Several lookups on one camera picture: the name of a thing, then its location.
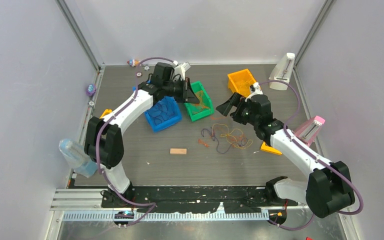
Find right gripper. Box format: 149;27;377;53
216;92;259;126

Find yellow triangular toy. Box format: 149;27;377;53
260;142;282;156
99;108;113;119

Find clear blue plastic container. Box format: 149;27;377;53
58;138;98;178

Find yellow triangular toy left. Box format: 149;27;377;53
99;108;113;119

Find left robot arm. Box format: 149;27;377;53
84;62;200;207

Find yellow triangular toy right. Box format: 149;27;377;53
260;142;282;156

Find purple round toy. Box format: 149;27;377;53
86;84;97;97

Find blue plastic bin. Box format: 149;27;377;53
144;96;183;133

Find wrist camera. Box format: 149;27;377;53
245;82;264;102
172;62;191;81

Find orange plastic bin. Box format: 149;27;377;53
227;68;257;97

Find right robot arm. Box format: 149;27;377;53
216;93;356;218

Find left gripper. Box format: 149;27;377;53
162;77;199;103

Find small toy figurine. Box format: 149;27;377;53
126;58;140;67

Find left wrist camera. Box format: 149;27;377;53
172;62;191;81

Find wooden block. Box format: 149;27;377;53
169;148;187;155

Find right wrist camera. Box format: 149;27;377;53
245;82;264;102

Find pink metronome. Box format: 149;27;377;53
294;115;326;147

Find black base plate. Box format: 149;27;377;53
100;186;298;214

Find green plastic bin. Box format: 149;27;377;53
184;81;215;122

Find white metronome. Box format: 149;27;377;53
269;52;296;91

